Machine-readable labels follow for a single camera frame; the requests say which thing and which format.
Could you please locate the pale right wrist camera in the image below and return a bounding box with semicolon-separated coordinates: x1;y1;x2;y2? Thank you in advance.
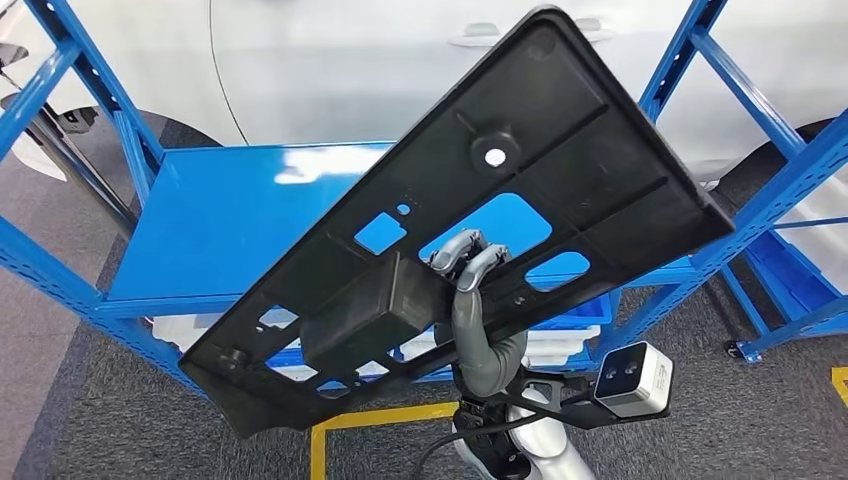
592;341;675;420

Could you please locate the black camera cable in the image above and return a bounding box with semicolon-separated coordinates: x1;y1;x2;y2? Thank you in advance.
410;397;598;480

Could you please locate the black plastic frame part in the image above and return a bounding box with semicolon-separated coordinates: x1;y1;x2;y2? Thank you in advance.
178;5;737;440

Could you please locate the large white plastic bin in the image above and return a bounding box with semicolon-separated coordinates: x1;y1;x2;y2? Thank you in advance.
771;178;848;293

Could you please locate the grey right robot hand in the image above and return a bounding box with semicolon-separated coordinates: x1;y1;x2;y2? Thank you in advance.
429;228;515;399

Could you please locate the blue metal shelf rack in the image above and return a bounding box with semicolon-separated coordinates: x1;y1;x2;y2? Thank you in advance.
0;0;848;399

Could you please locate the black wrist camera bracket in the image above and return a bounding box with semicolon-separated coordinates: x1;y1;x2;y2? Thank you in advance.
516;370;670;432

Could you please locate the white car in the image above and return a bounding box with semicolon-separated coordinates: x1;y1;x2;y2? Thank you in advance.
0;0;848;200

